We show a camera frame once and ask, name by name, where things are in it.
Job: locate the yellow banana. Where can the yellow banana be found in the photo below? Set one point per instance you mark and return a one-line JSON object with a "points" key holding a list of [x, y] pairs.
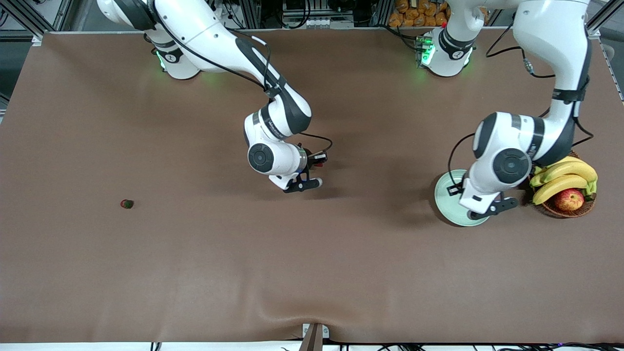
{"points": [[538, 170], [573, 160], [575, 169], [555, 187], [536, 181]]}

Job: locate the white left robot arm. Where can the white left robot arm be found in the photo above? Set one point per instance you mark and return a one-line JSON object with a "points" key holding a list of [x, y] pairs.
{"points": [[551, 29]]}

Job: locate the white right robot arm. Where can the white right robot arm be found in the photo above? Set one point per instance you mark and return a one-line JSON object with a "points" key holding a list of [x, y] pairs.
{"points": [[204, 34]]}

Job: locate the white terminal block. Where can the white terminal block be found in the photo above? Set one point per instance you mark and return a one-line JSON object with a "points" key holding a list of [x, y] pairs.
{"points": [[321, 23]]}

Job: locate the brown wicker basket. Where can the brown wicker basket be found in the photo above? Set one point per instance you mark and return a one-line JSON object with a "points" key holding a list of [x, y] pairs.
{"points": [[565, 215]]}

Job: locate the red yellow apple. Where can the red yellow apple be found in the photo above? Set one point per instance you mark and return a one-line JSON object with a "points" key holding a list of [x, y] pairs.
{"points": [[569, 200]]}

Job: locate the aluminium frame post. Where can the aluminium frame post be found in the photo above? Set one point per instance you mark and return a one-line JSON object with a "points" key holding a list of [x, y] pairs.
{"points": [[384, 12], [253, 12]]}

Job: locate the brown table cover cloth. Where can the brown table cover cloth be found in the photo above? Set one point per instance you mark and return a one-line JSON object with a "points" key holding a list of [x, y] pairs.
{"points": [[312, 273]]}

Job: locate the red strawberry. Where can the red strawberry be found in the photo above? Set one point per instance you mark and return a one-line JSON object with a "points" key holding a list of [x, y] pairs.
{"points": [[126, 204]]}

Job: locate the camera stand post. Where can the camera stand post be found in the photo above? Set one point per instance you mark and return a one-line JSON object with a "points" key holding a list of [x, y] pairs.
{"points": [[313, 341]]}

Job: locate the orange snack pile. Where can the orange snack pile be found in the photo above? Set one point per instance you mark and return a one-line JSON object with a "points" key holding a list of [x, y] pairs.
{"points": [[409, 14]]}

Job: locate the light green round plate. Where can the light green round plate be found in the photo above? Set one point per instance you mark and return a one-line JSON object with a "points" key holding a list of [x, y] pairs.
{"points": [[446, 200]]}

